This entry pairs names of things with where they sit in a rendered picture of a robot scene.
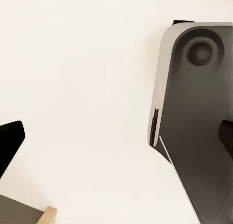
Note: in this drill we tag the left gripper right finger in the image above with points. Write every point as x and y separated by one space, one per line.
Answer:
225 135

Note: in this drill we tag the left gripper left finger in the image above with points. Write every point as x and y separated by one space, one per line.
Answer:
11 137

